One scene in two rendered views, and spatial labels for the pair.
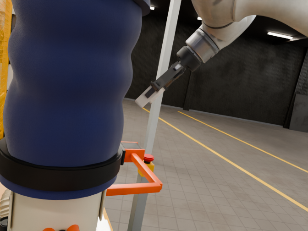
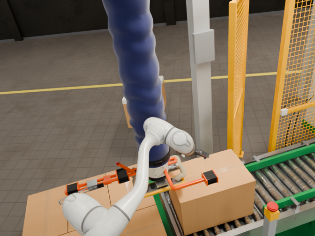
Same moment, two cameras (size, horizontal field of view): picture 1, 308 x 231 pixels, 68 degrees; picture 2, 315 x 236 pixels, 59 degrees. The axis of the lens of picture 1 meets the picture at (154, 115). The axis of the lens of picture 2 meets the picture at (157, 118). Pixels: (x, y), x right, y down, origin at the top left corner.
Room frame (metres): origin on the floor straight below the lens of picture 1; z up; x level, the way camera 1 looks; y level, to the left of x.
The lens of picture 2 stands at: (0.90, -1.26, 2.58)
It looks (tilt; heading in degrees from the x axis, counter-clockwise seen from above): 33 degrees down; 106
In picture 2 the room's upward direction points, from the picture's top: 9 degrees counter-clockwise
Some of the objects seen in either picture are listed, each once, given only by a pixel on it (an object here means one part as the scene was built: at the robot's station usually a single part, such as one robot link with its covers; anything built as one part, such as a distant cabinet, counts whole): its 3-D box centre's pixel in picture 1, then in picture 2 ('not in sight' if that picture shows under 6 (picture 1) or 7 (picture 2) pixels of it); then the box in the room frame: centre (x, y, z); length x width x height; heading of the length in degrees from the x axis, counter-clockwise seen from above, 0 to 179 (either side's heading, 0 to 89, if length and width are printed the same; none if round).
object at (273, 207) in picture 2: (147, 159); (272, 207); (1.21, -0.01, 1.02); 0.07 x 0.07 x 0.04
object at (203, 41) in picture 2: not in sight; (203, 47); (0.73, 1.33, 1.62); 0.20 x 0.05 x 0.30; 27
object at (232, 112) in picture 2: not in sight; (237, 100); (1.05, 1.27, 1.05); 0.87 x 0.10 x 2.10; 79
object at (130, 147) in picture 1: (129, 151); (209, 177); (0.82, 0.06, 1.19); 0.09 x 0.08 x 0.05; 117
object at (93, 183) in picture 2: not in sight; (92, 184); (0.02, -0.05, 1.18); 0.07 x 0.07 x 0.04; 27
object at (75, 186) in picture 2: not in sight; (73, 189); (-0.11, -0.10, 1.19); 0.08 x 0.07 x 0.05; 27
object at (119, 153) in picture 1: (66, 152); (153, 153); (0.43, 0.16, 1.31); 0.23 x 0.23 x 0.04
